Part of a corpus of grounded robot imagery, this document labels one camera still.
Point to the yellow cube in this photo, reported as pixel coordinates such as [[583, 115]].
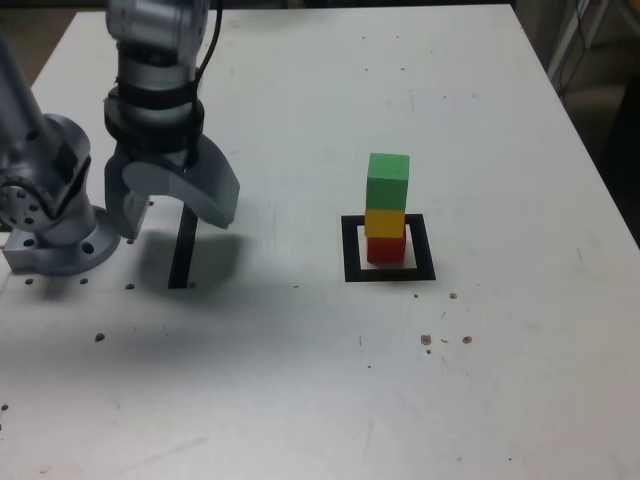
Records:
[[385, 224]]

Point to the red cube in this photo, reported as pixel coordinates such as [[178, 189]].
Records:
[[386, 250]]

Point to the black tape square outline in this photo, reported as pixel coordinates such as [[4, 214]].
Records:
[[390, 276]]

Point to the black tape strip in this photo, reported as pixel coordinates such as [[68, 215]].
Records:
[[180, 260]]

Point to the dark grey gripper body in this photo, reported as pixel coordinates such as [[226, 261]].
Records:
[[160, 154]]

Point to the green cube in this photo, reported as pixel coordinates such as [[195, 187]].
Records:
[[387, 190]]

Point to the white metal rack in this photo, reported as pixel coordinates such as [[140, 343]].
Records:
[[564, 37]]

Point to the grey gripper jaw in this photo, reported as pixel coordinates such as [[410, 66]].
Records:
[[117, 200], [200, 195]]

